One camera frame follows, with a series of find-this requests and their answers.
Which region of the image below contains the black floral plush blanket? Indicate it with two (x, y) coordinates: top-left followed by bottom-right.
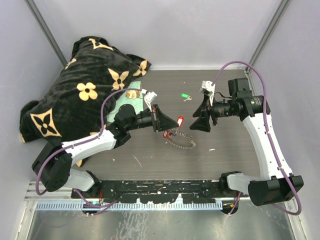
(19, 36), (152, 143)

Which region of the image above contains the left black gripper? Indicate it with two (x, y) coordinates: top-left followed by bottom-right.
(125, 104), (179, 133)

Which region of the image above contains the aluminium rail with slotted duct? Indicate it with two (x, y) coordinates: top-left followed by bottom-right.
(23, 178), (297, 211)

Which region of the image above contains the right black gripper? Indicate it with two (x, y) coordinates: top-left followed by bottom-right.
(189, 93), (237, 133)

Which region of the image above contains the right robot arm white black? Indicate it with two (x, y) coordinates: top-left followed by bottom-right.
(189, 78), (304, 206)

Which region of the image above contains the red key tags bunch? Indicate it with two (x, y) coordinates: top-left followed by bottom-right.
(162, 115), (184, 139)

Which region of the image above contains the mint green cartoon cloth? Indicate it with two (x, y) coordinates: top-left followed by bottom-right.
(104, 90), (144, 125)

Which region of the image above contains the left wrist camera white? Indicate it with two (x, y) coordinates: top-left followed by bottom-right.
(141, 89), (157, 111)

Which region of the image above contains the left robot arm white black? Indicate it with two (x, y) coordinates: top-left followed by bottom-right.
(32, 104), (179, 198)

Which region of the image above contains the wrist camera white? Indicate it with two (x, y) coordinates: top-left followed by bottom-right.
(199, 80), (216, 106)
(141, 89), (157, 111)

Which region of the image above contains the large keyring with small rings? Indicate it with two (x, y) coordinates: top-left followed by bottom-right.
(166, 129), (197, 150)

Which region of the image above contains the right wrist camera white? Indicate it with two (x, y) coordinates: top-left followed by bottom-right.
(199, 80), (216, 106)

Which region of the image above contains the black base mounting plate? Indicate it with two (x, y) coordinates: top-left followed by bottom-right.
(81, 180), (237, 204)

